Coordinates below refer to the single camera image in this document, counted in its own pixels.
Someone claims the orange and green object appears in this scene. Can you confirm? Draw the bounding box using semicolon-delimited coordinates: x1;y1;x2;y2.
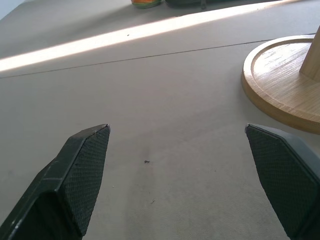
131;0;163;10

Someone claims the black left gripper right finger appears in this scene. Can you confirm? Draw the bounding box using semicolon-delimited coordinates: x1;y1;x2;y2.
245;123;320;240

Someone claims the black flat object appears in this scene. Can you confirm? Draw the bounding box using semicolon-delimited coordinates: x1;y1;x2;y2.
164;0;283;10

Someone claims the round wooden stand base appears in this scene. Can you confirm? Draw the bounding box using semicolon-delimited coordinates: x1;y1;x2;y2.
240;23;320;136

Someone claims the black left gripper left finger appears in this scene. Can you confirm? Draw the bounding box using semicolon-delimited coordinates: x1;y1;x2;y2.
0;123;111;240

